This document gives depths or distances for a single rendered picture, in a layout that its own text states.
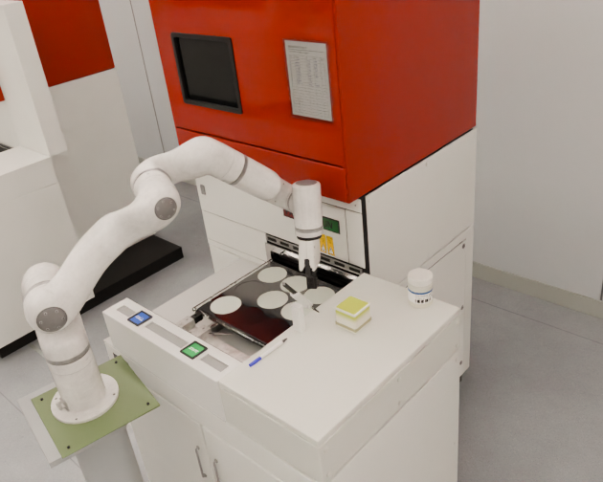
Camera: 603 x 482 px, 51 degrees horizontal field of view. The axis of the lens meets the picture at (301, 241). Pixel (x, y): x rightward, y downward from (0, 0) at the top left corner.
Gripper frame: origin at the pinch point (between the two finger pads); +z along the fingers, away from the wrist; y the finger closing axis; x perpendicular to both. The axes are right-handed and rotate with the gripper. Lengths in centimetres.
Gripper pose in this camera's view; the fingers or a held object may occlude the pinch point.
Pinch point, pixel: (312, 281)
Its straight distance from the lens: 194.1
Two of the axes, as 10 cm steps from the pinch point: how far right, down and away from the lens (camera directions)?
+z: 0.6, 9.3, 3.6
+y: -2.2, 3.6, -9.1
